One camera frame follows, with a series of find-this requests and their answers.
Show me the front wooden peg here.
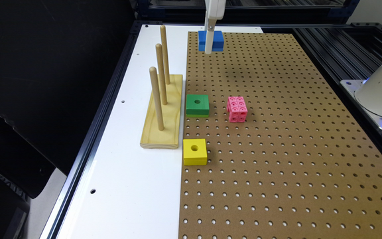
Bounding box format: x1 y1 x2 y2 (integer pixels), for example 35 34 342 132
149 66 164 131

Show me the blue block with hole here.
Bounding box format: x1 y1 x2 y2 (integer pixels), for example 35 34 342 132
198 31 224 52

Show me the green block with hole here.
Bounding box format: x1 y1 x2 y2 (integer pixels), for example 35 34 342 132
186 94 210 117

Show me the black curtain sheet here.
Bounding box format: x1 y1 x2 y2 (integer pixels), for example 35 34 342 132
0 0 134 198

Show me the wooden peg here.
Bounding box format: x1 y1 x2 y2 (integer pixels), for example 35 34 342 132
160 25 170 85
155 43 167 105
149 66 164 131

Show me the brown perforated pegboard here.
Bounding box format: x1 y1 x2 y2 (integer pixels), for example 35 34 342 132
178 32 382 238

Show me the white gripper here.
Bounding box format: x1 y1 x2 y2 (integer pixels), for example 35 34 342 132
204 0 226 54

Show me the black aluminium table frame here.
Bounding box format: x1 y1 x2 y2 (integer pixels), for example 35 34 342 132
40 0 382 239

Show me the pink interlocking cube block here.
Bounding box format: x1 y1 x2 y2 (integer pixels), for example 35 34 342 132
227 96 248 122

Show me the yellow block with hole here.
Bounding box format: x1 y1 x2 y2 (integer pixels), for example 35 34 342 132
183 139 208 166

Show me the light wooden peg base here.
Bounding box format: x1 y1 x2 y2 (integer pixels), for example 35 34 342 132
140 74 183 149

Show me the middle wooden peg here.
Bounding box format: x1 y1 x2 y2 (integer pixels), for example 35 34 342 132
155 43 167 105

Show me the rear wooden peg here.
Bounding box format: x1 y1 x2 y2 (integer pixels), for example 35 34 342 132
160 25 170 85

